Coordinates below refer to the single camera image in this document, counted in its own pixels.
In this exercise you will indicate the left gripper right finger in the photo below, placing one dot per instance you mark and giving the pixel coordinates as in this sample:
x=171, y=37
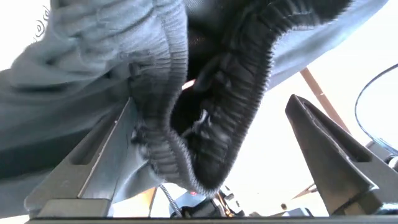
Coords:
x=332, y=168

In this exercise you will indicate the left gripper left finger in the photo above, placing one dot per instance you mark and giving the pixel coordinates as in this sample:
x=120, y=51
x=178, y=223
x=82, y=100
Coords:
x=93, y=180

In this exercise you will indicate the black garment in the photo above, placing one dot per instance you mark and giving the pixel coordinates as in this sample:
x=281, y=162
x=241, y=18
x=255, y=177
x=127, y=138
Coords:
x=93, y=62

